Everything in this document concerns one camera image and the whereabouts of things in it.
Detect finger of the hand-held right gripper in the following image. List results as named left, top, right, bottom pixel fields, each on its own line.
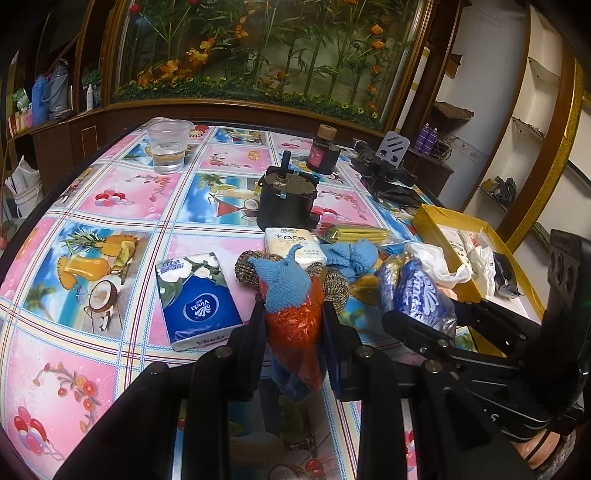
left=383, top=310, right=462, bottom=365
left=455, top=299, right=522, bottom=333

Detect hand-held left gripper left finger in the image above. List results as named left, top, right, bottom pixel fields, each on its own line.
left=53, top=298, right=271, bottom=480

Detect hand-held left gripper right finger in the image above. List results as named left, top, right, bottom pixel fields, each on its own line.
left=321, top=301, right=536, bottom=480

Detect orange plastic bag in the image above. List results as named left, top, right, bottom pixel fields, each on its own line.
left=259, top=274, right=326, bottom=393

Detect dark blue tissue pack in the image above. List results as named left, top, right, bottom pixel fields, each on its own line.
left=374, top=256, right=458, bottom=333

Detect blue knitted cloth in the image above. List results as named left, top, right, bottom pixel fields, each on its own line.
left=318, top=240, right=380, bottom=283
left=249, top=244, right=319, bottom=402

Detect brown knitted ball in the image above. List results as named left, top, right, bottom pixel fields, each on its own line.
left=235, top=250, right=352, bottom=308

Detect cream facial tissue pack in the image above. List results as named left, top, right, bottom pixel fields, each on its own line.
left=264, top=227, right=326, bottom=268

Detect yellow cardboard box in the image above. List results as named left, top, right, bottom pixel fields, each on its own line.
left=411, top=204, right=546, bottom=358

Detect person's right hand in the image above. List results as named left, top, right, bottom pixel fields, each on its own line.
left=522, top=431, right=575, bottom=467

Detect black packet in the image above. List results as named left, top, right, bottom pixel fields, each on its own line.
left=492, top=250, right=525, bottom=298

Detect blue floral tissue pack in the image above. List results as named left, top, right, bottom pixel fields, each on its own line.
left=154, top=252, right=244, bottom=352

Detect white plastic bag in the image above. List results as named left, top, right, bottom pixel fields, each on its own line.
left=406, top=241, right=495, bottom=296

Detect white red printed packet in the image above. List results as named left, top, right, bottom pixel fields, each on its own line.
left=436, top=224, right=492, bottom=259

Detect yellow green packet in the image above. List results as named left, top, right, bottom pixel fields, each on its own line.
left=316, top=223, right=393, bottom=245

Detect black shoes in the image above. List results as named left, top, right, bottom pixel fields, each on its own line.
left=480, top=176, right=517, bottom=204

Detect black cylindrical motor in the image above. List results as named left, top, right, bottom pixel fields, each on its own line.
left=256, top=151, right=320, bottom=227

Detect black device with white stand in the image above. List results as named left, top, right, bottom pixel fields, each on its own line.
left=351, top=138, right=432, bottom=208

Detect perforated metal phone stand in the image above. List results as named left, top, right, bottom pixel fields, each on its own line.
left=375, top=130, right=411, bottom=169

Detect dark bottle with cork cap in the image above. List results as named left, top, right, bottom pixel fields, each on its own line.
left=307, top=124, right=342, bottom=175

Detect clear plastic cup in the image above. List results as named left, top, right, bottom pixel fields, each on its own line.
left=147, top=119, right=195, bottom=175

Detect white paper bag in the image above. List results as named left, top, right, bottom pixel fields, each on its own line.
left=4, top=157, right=42, bottom=217

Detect flower decorated glass panel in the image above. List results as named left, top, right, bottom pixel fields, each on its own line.
left=104, top=0, right=437, bottom=132

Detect grey thermos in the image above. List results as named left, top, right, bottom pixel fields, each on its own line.
left=46, top=64, right=70, bottom=118

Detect blue thermos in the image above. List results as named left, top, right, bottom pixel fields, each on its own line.
left=31, top=74, right=51, bottom=123

